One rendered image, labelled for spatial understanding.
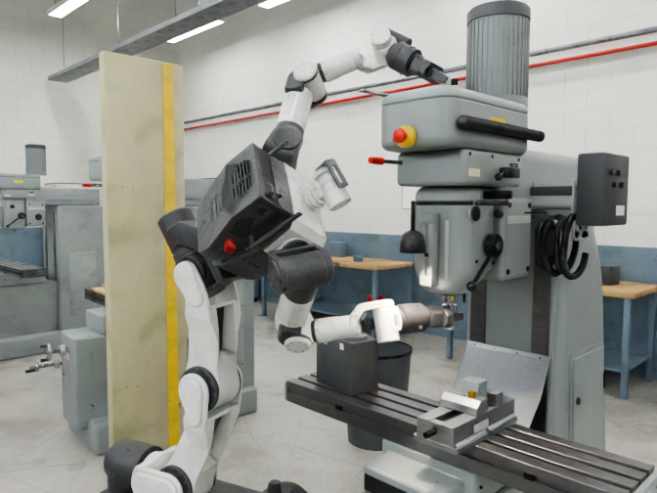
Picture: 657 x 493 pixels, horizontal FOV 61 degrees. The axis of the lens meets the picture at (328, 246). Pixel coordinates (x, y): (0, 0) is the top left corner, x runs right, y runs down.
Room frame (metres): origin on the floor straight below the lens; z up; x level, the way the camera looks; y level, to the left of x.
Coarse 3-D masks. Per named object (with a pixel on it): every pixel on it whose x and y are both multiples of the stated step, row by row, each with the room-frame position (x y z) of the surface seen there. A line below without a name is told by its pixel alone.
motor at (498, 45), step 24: (504, 0) 1.80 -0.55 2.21; (480, 24) 1.83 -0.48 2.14; (504, 24) 1.79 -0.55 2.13; (528, 24) 1.83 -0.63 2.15; (480, 48) 1.83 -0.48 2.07; (504, 48) 1.79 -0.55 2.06; (528, 48) 1.84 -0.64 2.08; (480, 72) 1.82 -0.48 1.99; (504, 72) 1.79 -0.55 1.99; (528, 72) 1.84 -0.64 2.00; (504, 96) 1.79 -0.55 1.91
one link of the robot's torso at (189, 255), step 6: (186, 252) 1.69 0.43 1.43; (192, 252) 1.69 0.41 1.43; (180, 258) 1.69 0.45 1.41; (186, 258) 1.69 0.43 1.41; (192, 258) 1.68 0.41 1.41; (198, 258) 1.69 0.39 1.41; (198, 264) 1.67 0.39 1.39; (204, 264) 1.68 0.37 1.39; (198, 270) 1.66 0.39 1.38; (204, 270) 1.67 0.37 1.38; (204, 276) 1.66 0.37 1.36; (210, 276) 1.67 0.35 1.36; (204, 282) 1.67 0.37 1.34; (210, 282) 1.68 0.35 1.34
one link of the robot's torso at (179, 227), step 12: (168, 216) 1.73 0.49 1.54; (180, 216) 1.73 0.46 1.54; (192, 216) 1.76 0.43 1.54; (168, 228) 1.72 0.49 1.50; (180, 228) 1.69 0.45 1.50; (192, 228) 1.67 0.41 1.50; (168, 240) 1.72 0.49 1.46; (180, 240) 1.69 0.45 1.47; (192, 240) 1.67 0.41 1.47; (180, 252) 1.70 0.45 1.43; (216, 276) 1.63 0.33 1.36; (228, 276) 1.64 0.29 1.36; (216, 288) 1.68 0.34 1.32
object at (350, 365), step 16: (352, 336) 1.96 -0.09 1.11; (368, 336) 2.01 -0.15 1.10; (320, 352) 2.07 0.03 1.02; (336, 352) 1.98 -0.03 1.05; (352, 352) 1.91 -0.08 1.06; (368, 352) 1.95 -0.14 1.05; (320, 368) 2.07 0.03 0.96; (336, 368) 1.98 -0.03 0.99; (352, 368) 1.91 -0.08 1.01; (368, 368) 1.95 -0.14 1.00; (336, 384) 1.98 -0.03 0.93; (352, 384) 1.91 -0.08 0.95; (368, 384) 1.95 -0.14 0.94
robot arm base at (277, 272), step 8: (288, 248) 1.46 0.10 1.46; (296, 248) 1.46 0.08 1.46; (304, 248) 1.47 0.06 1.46; (312, 248) 1.48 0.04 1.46; (320, 248) 1.46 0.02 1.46; (272, 256) 1.41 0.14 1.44; (280, 256) 1.44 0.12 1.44; (328, 256) 1.43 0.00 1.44; (272, 264) 1.40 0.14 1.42; (280, 264) 1.37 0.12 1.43; (328, 264) 1.42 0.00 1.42; (272, 272) 1.41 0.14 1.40; (280, 272) 1.37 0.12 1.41; (328, 272) 1.42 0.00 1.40; (272, 280) 1.42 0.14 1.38; (280, 280) 1.37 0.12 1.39; (328, 280) 1.43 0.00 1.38; (272, 288) 1.44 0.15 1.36; (280, 288) 1.38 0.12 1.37
